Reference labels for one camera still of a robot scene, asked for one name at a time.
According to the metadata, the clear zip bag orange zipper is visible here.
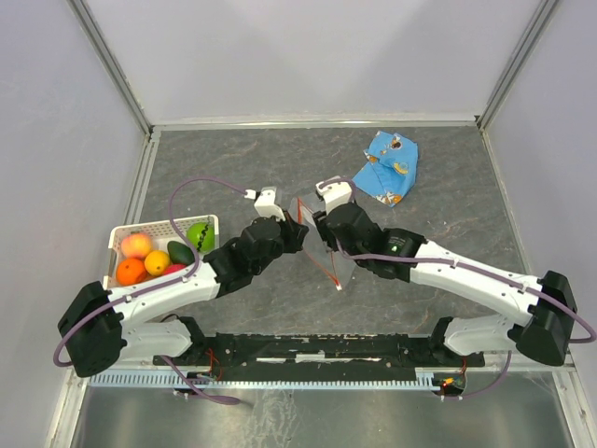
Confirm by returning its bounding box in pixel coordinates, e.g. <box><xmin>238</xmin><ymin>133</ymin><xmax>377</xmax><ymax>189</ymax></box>
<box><xmin>288</xmin><ymin>193</ymin><xmax>355</xmax><ymax>290</ymax></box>

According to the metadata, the green watermelon toy ball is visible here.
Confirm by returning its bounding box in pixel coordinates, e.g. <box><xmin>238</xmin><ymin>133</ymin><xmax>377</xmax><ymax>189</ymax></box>
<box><xmin>187</xmin><ymin>221</ymin><xmax>215</xmax><ymax>254</ymax></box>

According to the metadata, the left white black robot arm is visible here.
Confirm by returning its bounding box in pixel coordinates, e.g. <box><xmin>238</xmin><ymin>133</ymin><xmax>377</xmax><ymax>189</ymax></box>
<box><xmin>54</xmin><ymin>217</ymin><xmax>308</xmax><ymax>378</ymax></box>

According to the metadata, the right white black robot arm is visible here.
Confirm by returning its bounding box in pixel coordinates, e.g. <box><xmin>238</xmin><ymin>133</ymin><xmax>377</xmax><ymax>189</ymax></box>
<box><xmin>313</xmin><ymin>203</ymin><xmax>577</xmax><ymax>367</ymax></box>

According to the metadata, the blue patterned cloth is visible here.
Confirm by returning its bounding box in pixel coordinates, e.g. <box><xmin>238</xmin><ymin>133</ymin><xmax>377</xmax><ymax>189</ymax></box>
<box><xmin>353</xmin><ymin>131</ymin><xmax>419</xmax><ymax>207</ymax></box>

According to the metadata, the dark green avocado toy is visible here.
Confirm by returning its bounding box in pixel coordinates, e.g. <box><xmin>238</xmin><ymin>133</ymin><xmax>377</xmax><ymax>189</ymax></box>
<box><xmin>167</xmin><ymin>241</ymin><xmax>195</xmax><ymax>266</ymax></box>

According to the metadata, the red apple toy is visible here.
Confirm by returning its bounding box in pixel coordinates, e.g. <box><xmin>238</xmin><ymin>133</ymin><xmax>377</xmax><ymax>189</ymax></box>
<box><xmin>162</xmin><ymin>264</ymin><xmax>187</xmax><ymax>276</ymax></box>

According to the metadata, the white perforated plastic basket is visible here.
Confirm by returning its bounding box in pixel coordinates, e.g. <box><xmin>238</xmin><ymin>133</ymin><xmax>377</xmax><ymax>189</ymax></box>
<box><xmin>101</xmin><ymin>214</ymin><xmax>221</xmax><ymax>290</ymax></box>

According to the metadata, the yellow lemon toy fruit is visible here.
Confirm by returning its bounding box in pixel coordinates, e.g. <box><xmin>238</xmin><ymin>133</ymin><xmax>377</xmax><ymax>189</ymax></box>
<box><xmin>144</xmin><ymin>250</ymin><xmax>171</xmax><ymax>276</ymax></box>

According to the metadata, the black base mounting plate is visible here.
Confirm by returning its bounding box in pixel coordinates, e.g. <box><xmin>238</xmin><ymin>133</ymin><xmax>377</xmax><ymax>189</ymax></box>
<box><xmin>173</xmin><ymin>333</ymin><xmax>485</xmax><ymax>383</ymax></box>

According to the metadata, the peach toy fruit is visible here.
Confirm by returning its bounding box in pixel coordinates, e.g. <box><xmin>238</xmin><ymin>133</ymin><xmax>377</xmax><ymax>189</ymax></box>
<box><xmin>120</xmin><ymin>232</ymin><xmax>153</xmax><ymax>259</ymax></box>

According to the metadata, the orange toy fruit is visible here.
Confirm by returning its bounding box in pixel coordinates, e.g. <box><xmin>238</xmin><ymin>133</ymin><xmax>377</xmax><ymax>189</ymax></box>
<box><xmin>116</xmin><ymin>258</ymin><xmax>147</xmax><ymax>287</ymax></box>

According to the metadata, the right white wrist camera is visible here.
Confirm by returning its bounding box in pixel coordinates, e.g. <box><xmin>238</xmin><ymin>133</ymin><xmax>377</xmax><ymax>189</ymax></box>
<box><xmin>315</xmin><ymin>177</ymin><xmax>354</xmax><ymax>214</ymax></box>

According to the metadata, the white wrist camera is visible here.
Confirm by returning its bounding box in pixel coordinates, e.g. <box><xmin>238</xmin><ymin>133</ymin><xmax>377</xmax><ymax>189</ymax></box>
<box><xmin>244</xmin><ymin>187</ymin><xmax>285</xmax><ymax>221</ymax></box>
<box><xmin>315</xmin><ymin>177</ymin><xmax>354</xmax><ymax>214</ymax></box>

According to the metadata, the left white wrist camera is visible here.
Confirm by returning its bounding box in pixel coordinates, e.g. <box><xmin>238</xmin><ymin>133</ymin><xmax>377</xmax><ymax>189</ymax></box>
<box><xmin>244</xmin><ymin>187</ymin><xmax>285</xmax><ymax>221</ymax></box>

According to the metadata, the light blue cable duct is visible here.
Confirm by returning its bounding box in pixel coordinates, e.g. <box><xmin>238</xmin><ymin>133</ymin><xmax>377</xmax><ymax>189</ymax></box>
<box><xmin>88</xmin><ymin>368</ymin><xmax>444</xmax><ymax>389</ymax></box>

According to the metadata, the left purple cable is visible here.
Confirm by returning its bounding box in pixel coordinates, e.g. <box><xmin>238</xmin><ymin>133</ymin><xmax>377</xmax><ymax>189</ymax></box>
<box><xmin>54</xmin><ymin>176</ymin><xmax>251</xmax><ymax>405</ymax></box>

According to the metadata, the purple cable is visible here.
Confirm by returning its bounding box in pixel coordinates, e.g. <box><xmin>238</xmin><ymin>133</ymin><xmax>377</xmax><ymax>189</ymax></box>
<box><xmin>315</xmin><ymin>175</ymin><xmax>597</xmax><ymax>399</ymax></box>
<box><xmin>54</xmin><ymin>176</ymin><xmax>251</xmax><ymax>405</ymax></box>

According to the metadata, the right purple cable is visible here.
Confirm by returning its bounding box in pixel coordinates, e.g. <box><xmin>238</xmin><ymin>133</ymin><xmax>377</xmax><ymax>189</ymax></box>
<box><xmin>315</xmin><ymin>175</ymin><xmax>597</xmax><ymax>399</ymax></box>

